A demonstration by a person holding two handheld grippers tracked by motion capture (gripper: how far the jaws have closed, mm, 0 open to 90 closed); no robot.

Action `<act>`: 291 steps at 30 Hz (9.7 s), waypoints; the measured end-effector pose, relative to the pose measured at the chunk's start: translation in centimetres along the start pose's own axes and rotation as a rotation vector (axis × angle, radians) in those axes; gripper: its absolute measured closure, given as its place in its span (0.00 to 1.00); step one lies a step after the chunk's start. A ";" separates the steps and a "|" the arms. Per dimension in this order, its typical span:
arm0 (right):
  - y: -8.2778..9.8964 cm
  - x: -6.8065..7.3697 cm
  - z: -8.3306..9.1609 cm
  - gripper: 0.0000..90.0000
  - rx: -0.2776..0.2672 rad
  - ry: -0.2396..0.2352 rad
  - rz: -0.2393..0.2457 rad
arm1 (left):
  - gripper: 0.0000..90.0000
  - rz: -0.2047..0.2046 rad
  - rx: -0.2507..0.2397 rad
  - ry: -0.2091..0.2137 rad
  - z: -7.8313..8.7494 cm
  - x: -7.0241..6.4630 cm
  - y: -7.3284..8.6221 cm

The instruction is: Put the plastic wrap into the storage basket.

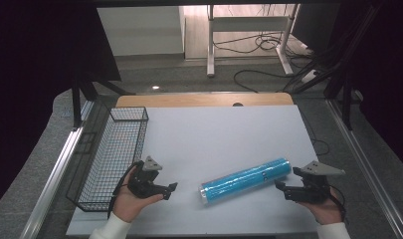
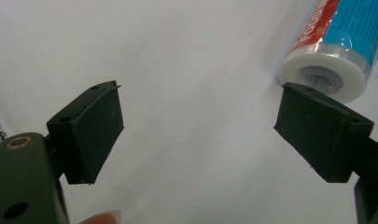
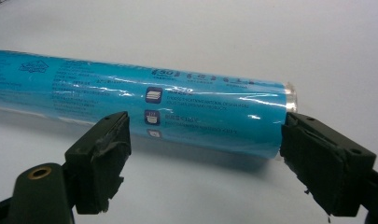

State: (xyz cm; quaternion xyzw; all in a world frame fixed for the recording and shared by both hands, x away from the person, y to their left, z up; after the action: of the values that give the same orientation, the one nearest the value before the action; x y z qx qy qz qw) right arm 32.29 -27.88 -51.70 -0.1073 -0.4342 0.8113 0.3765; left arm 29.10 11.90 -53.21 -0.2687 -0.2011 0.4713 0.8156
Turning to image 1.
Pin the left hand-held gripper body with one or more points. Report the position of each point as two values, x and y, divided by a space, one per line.
141 186

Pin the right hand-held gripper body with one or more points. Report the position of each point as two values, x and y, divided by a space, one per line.
313 192

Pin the blue plastic-wrapped roll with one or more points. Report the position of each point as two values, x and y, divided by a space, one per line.
245 181

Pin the person's left hand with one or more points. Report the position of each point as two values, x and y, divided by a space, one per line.
129 205

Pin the person's right hand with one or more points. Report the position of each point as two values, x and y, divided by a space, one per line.
326 212

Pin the white table mat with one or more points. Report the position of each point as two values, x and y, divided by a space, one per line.
222 139

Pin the black metal stand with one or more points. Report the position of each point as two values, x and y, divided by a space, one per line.
77 99
346 99

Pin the white power strip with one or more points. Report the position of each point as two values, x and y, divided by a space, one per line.
309 77

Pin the white cabinet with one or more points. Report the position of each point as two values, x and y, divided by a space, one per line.
139 31

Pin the aluminium rail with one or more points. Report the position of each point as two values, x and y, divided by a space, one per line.
368 166
56 172

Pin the white desk frame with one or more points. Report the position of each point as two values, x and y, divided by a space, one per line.
210 49

